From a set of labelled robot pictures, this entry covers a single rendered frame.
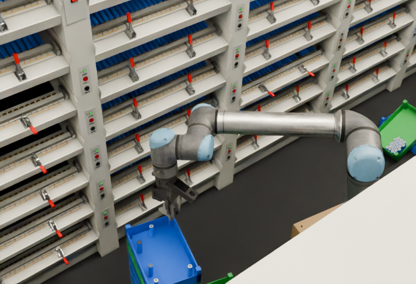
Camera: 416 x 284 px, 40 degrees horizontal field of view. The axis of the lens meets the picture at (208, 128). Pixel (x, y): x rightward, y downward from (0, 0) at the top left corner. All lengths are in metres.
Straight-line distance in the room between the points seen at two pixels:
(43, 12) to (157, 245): 1.01
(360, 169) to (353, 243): 1.22
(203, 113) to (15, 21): 0.71
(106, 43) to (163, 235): 0.81
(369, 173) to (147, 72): 0.91
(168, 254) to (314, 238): 1.60
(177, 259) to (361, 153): 0.83
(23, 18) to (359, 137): 1.14
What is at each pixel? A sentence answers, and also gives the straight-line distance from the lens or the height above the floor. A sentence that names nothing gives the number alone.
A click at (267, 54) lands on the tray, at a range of 2.63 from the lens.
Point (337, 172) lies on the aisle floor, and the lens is 3.20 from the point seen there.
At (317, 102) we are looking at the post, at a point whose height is 0.25.
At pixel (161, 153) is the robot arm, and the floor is 0.88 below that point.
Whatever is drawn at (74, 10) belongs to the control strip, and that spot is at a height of 1.32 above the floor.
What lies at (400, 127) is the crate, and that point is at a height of 0.08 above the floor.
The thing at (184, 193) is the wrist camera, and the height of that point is 0.71.
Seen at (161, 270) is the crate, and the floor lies 0.40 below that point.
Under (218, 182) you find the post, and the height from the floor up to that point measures 0.05.
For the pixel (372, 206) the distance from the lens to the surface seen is 0.77.
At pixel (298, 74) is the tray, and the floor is 0.54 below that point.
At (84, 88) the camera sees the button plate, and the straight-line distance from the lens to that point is 2.05.
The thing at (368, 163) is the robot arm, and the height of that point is 0.96.
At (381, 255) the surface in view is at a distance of 0.72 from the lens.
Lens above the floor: 2.29
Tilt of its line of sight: 43 degrees down
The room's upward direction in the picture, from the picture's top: 3 degrees clockwise
